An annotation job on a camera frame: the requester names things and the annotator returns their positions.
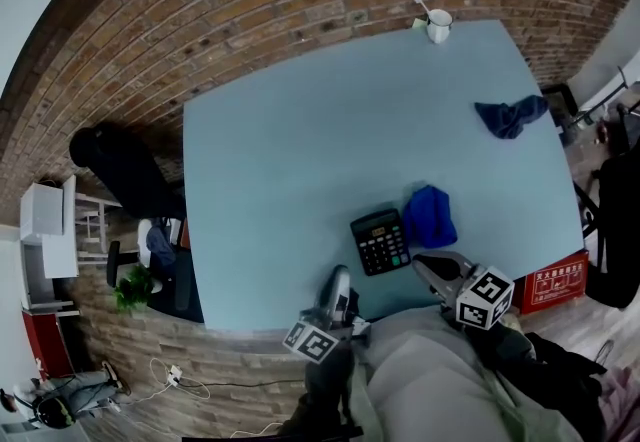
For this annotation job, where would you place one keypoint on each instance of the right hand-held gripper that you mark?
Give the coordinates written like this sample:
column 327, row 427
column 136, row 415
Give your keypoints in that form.
column 470, row 290

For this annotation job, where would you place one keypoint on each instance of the blue garment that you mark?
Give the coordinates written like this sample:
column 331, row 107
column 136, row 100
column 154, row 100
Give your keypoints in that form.
column 161, row 245

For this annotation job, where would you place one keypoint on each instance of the white stool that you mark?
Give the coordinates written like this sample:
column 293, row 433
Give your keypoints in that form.
column 92, row 225

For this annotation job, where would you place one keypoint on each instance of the person's grey clothing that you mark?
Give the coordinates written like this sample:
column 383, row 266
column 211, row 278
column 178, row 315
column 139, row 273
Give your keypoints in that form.
column 430, row 380

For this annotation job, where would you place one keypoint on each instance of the white cabinet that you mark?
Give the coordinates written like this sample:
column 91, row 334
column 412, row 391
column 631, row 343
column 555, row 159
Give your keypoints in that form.
column 47, row 230

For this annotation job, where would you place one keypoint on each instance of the red cardboard box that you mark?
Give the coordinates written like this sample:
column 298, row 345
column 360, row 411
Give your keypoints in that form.
column 555, row 287

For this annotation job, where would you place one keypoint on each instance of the green potted plant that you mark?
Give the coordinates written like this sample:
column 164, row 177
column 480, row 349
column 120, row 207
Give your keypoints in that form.
column 134, row 287

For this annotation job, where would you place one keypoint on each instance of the bright blue cloth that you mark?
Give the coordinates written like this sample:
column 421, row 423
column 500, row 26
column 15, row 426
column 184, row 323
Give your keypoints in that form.
column 430, row 217

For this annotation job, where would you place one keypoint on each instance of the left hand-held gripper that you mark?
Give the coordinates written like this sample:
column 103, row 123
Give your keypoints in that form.
column 334, row 297

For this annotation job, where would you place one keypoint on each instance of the white toothbrush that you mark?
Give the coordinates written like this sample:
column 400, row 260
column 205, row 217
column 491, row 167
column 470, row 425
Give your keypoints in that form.
column 421, row 5

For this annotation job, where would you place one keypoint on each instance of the person's right forearm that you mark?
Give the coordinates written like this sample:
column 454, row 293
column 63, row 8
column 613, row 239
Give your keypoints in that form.
column 530, row 365

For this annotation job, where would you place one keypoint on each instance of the black calculator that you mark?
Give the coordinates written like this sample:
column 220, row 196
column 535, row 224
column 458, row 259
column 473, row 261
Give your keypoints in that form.
column 381, row 242

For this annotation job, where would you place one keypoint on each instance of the white power strip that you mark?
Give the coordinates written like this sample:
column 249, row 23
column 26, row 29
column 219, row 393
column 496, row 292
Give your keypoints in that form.
column 174, row 374

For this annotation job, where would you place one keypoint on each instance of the dark blue cloth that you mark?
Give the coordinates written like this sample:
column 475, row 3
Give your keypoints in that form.
column 506, row 120

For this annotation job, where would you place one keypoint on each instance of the pink fabric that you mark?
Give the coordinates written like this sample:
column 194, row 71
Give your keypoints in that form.
column 622, row 410

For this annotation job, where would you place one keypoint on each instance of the red cabinet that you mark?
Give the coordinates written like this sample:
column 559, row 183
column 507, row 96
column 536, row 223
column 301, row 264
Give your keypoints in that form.
column 47, row 345

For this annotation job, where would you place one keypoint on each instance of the person's left forearm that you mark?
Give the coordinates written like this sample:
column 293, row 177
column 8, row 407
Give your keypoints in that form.
column 327, row 390

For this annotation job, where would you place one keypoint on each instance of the white enamel mug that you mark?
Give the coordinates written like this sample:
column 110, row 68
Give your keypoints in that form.
column 439, row 27

